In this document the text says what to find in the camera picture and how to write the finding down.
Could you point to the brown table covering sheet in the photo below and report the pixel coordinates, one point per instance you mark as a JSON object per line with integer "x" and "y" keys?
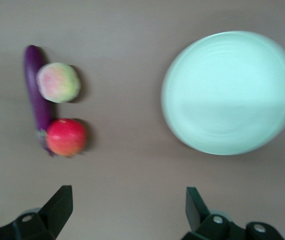
{"x": 122, "y": 37}

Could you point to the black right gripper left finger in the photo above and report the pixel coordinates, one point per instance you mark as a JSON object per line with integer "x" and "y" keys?
{"x": 55, "y": 215}

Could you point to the red pomegranate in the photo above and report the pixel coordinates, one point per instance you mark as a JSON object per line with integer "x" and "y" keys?
{"x": 66, "y": 137}

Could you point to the green pink peach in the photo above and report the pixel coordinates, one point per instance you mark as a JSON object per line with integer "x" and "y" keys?
{"x": 58, "y": 82}

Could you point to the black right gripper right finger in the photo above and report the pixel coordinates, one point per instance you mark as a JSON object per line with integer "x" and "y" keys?
{"x": 197, "y": 212}

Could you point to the purple eggplant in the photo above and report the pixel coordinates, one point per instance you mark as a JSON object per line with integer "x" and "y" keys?
{"x": 32, "y": 82}

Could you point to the light green round plate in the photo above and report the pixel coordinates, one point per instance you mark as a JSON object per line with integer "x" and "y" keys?
{"x": 230, "y": 92}

